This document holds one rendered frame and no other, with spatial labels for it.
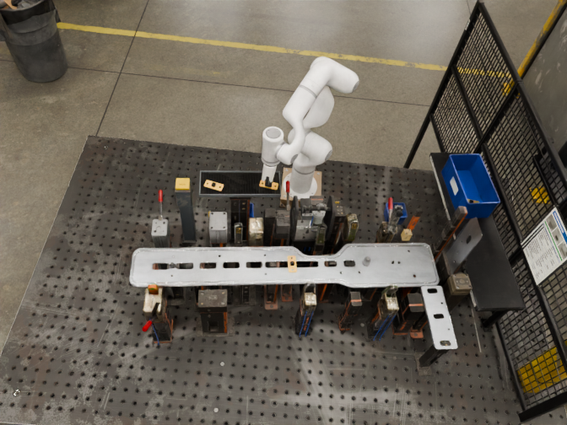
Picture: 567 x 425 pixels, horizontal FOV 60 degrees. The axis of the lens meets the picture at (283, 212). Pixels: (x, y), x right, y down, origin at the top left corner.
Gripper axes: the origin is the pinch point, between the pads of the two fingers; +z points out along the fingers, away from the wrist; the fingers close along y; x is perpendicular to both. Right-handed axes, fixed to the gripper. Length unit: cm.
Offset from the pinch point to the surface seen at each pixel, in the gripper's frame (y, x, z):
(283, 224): 14.2, 10.3, 11.0
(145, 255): 41, -46, 18
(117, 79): -165, -165, 119
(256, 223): 16.9, -1.6, 10.8
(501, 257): 3, 113, 16
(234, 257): 32.0, -7.8, 18.6
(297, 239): 13.4, 18.1, 22.4
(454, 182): -29, 87, 8
